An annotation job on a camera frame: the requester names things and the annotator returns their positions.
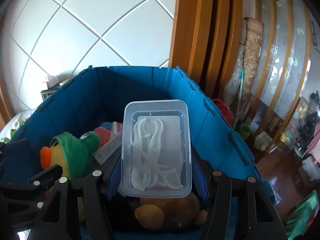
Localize yellow duck plush green hood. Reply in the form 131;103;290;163
40;131;100;180

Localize rolled patterned carpet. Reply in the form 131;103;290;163
237;17;264;119

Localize brown plush toy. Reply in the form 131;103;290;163
135;192;208;229

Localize wooden sliding door frame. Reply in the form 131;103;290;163
168;0;243;99

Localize black gift bag gold handles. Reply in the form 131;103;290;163
41;85;61;101

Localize blue plastic storage crate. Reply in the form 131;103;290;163
0;65;276;240

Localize clear plastic floss pick box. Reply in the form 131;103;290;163
120;100;192;198

